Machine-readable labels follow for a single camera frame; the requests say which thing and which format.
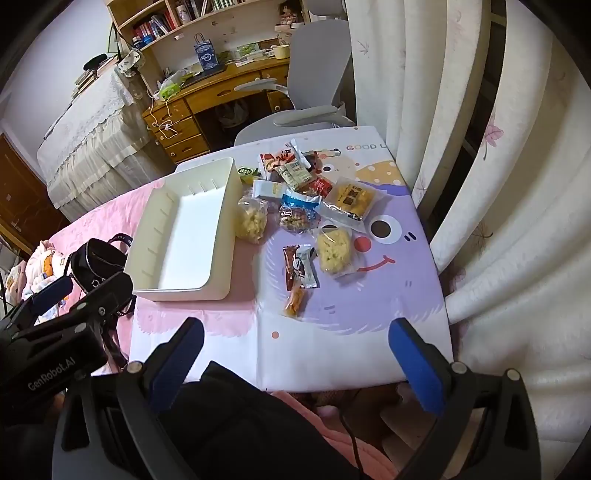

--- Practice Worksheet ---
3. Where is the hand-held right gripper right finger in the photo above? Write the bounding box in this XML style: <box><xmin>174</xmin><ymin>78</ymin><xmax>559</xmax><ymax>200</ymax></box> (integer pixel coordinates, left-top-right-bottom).
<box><xmin>388</xmin><ymin>318</ymin><xmax>542</xmax><ymax>480</ymax></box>

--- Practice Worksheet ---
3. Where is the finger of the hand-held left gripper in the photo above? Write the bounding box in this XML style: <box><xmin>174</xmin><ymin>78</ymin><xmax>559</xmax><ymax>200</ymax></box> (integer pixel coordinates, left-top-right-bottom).
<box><xmin>0</xmin><ymin>276</ymin><xmax>75</xmax><ymax>335</ymax></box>
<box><xmin>14</xmin><ymin>272</ymin><xmax>134</xmax><ymax>344</ymax></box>

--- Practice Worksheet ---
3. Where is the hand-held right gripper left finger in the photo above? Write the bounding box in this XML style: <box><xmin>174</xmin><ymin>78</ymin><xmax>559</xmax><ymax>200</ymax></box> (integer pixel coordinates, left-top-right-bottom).
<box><xmin>52</xmin><ymin>318</ymin><xmax>206</xmax><ymax>480</ymax></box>

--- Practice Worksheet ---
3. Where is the white plastic storage tray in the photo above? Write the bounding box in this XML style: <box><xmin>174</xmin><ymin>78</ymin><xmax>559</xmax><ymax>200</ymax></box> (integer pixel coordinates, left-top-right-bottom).
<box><xmin>124</xmin><ymin>157</ymin><xmax>243</xmax><ymax>302</ymax></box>

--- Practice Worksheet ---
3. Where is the small orange snack packet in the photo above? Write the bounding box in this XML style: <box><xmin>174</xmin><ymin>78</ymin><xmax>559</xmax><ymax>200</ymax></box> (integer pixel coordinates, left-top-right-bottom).
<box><xmin>283</xmin><ymin>285</ymin><xmax>309</xmax><ymax>319</ymax></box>

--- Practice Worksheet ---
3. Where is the clear bag of yellow puffs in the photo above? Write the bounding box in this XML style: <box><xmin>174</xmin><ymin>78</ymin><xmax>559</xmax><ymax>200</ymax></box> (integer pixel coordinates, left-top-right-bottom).
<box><xmin>314</xmin><ymin>226</ymin><xmax>355</xmax><ymax>278</ymax></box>
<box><xmin>235</xmin><ymin>196</ymin><xmax>269</xmax><ymax>244</ymax></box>

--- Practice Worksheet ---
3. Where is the yellow cake tray pack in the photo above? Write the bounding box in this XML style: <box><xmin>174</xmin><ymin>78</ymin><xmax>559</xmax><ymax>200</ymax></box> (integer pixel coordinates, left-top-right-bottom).
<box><xmin>318</xmin><ymin>178</ymin><xmax>387</xmax><ymax>223</ymax></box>

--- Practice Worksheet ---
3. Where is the clear packet of brown snack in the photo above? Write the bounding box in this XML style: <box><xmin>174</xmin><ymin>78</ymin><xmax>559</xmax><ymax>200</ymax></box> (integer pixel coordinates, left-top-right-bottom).
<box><xmin>278</xmin><ymin>206</ymin><xmax>319</xmax><ymax>232</ymax></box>

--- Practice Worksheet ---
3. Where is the white yellow snack packet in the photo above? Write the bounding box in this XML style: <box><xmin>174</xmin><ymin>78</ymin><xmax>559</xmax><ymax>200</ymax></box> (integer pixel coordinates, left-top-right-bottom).
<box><xmin>252</xmin><ymin>179</ymin><xmax>283</xmax><ymax>200</ymax></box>

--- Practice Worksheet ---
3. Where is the blue white snack packet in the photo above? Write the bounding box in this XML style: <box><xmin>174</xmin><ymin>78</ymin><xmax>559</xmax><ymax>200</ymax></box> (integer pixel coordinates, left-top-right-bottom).
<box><xmin>281</xmin><ymin>190</ymin><xmax>321</xmax><ymax>213</ymax></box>

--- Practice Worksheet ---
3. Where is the red orange snack packet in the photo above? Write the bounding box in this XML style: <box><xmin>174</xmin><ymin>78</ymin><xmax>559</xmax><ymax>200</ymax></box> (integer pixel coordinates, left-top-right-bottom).
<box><xmin>259</xmin><ymin>152</ymin><xmax>289</xmax><ymax>181</ymax></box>

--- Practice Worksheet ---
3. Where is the printed cloth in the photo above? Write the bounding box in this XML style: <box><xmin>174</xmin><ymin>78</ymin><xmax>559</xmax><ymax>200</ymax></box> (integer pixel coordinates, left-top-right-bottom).
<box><xmin>18</xmin><ymin>240</ymin><xmax>75</xmax><ymax>324</ymax></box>

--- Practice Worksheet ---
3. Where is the black handbag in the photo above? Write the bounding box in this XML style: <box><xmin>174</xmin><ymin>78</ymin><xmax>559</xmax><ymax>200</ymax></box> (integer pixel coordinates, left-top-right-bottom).
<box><xmin>65</xmin><ymin>233</ymin><xmax>134</xmax><ymax>296</ymax></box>

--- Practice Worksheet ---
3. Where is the pink blanket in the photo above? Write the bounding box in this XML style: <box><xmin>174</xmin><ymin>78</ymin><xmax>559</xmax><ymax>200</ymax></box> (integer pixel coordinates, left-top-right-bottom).
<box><xmin>46</xmin><ymin>178</ymin><xmax>167</xmax><ymax>370</ymax></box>

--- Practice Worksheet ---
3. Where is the person's black garment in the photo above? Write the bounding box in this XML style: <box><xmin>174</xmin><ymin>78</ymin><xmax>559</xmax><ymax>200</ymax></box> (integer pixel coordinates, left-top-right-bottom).
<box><xmin>157</xmin><ymin>360</ymin><xmax>361</xmax><ymax>480</ymax></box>

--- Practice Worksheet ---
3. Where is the brown wooden door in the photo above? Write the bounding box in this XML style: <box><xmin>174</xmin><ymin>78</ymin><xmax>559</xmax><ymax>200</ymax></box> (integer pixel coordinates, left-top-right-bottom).
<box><xmin>0</xmin><ymin>134</ymin><xmax>70</xmax><ymax>259</ymax></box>

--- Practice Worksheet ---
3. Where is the pink fuzzy cloth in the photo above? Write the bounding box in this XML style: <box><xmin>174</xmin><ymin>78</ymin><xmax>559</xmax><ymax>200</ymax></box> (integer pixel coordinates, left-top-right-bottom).
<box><xmin>272</xmin><ymin>390</ymin><xmax>398</xmax><ymax>480</ymax></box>

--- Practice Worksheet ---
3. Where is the grey white snack packet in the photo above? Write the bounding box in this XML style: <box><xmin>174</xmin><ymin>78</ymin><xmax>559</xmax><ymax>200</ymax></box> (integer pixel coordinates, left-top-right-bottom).
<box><xmin>295</xmin><ymin>244</ymin><xmax>321</xmax><ymax>289</ymax></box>

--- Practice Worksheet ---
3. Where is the white lace bed cover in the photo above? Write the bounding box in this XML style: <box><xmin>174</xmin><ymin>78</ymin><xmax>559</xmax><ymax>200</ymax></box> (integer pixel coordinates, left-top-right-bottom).
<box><xmin>36</xmin><ymin>67</ymin><xmax>178</xmax><ymax>222</ymax></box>

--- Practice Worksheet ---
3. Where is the green tissue pack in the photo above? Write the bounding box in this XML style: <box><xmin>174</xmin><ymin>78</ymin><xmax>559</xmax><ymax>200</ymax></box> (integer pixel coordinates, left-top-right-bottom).
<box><xmin>154</xmin><ymin>78</ymin><xmax>185</xmax><ymax>100</ymax></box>

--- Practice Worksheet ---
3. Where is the white printed snack packet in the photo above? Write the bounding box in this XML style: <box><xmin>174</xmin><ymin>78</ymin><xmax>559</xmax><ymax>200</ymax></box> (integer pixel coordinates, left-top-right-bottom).
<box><xmin>277</xmin><ymin>161</ymin><xmax>312</xmax><ymax>190</ymax></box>

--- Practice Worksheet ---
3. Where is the black bag under desk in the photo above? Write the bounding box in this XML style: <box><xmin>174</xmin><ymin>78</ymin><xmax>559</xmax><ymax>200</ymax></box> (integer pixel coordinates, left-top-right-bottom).
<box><xmin>217</xmin><ymin>99</ymin><xmax>250</xmax><ymax>129</ymax></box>

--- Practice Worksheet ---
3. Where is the white floral curtain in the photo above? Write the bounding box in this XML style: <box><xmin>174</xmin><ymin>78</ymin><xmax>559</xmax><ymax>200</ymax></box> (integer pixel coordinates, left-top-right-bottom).
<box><xmin>344</xmin><ymin>0</ymin><xmax>591</xmax><ymax>462</ymax></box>

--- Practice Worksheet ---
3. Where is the wooden desk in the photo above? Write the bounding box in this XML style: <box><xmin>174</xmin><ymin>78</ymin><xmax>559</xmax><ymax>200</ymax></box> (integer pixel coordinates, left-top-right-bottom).
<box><xmin>141</xmin><ymin>58</ymin><xmax>296</xmax><ymax>164</ymax></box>

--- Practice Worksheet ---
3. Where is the floral cloth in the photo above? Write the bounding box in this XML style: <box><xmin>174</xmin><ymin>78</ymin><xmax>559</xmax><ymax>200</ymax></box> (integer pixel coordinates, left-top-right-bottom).
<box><xmin>115</xmin><ymin>48</ymin><xmax>144</xmax><ymax>77</ymax></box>

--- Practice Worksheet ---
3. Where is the blue gift bag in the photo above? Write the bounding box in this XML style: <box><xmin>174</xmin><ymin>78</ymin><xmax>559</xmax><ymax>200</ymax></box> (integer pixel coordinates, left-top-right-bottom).
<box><xmin>193</xmin><ymin>33</ymin><xmax>218</xmax><ymax>72</ymax></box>

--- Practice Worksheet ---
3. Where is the row of books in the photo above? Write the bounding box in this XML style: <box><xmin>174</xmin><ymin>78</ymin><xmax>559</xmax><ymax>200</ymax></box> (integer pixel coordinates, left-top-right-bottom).
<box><xmin>131</xmin><ymin>14</ymin><xmax>183</xmax><ymax>42</ymax></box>

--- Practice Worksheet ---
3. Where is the wooden bookshelf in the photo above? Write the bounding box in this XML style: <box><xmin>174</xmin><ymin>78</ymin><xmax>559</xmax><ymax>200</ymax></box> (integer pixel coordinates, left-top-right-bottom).
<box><xmin>105</xmin><ymin>0</ymin><xmax>308</xmax><ymax>88</ymax></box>

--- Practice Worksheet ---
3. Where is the grey office chair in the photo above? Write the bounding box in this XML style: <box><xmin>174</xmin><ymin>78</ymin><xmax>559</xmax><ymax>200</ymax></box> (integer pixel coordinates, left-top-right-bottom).
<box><xmin>233</xmin><ymin>0</ymin><xmax>358</xmax><ymax>148</ymax></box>

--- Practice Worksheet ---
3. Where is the doll figurine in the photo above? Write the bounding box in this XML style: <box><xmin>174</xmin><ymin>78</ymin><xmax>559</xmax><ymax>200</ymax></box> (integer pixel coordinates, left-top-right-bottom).
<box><xmin>277</xmin><ymin>2</ymin><xmax>303</xmax><ymax>28</ymax></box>

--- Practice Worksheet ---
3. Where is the black cable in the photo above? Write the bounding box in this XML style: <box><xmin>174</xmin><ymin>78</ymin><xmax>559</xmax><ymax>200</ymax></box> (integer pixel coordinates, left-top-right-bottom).
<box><xmin>339</xmin><ymin>406</ymin><xmax>365</xmax><ymax>480</ymax></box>

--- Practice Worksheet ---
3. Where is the white charging cable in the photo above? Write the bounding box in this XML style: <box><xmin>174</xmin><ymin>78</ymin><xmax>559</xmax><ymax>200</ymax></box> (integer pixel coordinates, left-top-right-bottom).
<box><xmin>147</xmin><ymin>90</ymin><xmax>178</xmax><ymax>139</ymax></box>

